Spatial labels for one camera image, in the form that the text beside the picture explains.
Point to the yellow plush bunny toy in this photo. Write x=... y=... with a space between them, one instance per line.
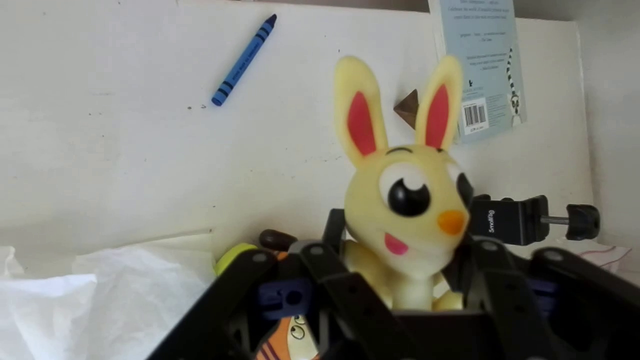
x=407 y=201

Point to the blue marker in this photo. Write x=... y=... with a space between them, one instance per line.
x=242 y=61

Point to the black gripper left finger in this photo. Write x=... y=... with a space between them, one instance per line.
x=334 y=231

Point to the black table clamp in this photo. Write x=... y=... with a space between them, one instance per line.
x=521 y=218

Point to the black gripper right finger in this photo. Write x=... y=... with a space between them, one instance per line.
x=475 y=257

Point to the light blue book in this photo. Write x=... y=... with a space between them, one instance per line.
x=483 y=61

